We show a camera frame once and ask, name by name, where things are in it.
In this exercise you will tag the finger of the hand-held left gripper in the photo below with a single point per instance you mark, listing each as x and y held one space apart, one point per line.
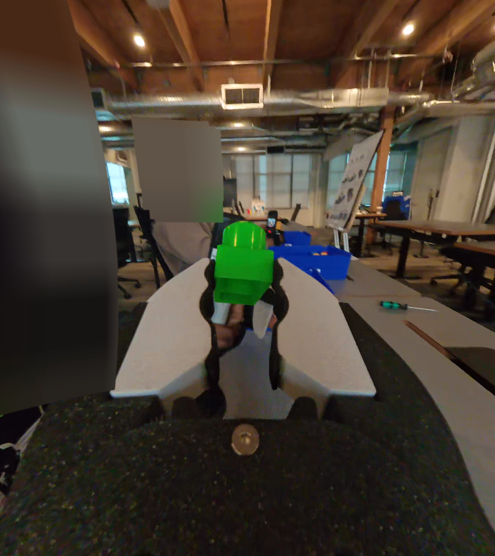
263 318
221 314

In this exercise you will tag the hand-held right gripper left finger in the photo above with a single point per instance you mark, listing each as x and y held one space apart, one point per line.
165 347

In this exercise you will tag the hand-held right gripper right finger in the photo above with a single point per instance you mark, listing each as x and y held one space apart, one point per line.
321 347

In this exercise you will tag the green mega block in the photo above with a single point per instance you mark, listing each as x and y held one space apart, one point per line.
243 269

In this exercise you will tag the blue plastic storage bin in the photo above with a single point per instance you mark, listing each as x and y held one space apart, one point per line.
295 237

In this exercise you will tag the blue bin with white label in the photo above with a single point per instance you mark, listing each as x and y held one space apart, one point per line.
330 261

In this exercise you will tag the chair with blue jacket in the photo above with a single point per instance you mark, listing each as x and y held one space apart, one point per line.
395 207

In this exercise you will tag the white ceiling vent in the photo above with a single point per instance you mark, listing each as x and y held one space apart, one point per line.
242 95

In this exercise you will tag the silver ceiling duct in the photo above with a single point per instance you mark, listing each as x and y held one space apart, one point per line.
317 100

